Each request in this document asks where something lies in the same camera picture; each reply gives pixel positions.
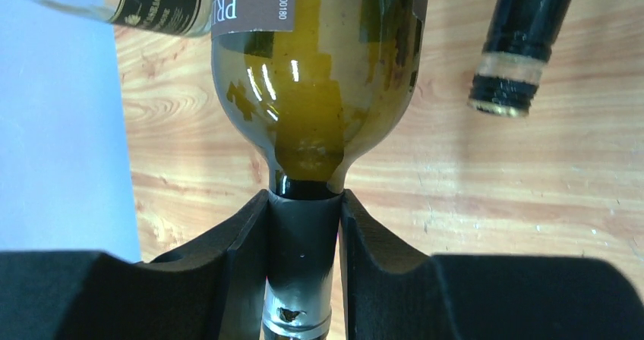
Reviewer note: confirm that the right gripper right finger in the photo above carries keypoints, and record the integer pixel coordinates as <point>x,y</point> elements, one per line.
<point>393,291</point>

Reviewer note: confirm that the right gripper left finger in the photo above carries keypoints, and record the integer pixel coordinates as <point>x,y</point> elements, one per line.
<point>211,287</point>

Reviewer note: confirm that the blue square glass bottle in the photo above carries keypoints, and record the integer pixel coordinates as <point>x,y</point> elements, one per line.
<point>65,170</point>

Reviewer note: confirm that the olive green wine bottle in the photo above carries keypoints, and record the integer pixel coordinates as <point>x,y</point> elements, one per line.
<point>313,85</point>

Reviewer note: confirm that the clear bottle black cap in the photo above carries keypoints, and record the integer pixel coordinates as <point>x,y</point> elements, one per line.
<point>517,48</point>

